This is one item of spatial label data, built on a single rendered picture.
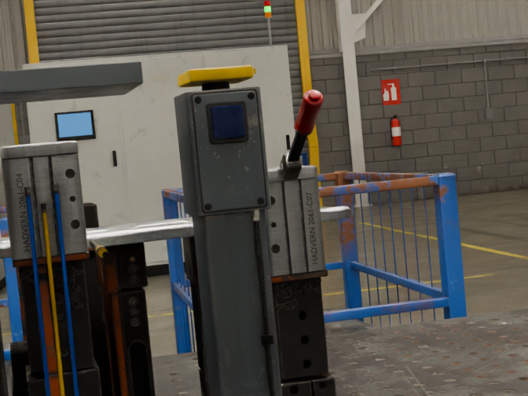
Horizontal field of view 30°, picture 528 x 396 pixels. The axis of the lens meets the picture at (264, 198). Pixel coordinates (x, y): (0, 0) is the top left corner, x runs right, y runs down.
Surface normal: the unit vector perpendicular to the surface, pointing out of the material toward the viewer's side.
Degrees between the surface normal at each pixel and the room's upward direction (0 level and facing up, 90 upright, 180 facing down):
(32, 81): 90
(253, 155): 90
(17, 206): 90
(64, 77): 90
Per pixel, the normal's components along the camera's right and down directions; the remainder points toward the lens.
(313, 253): 0.25, 0.03
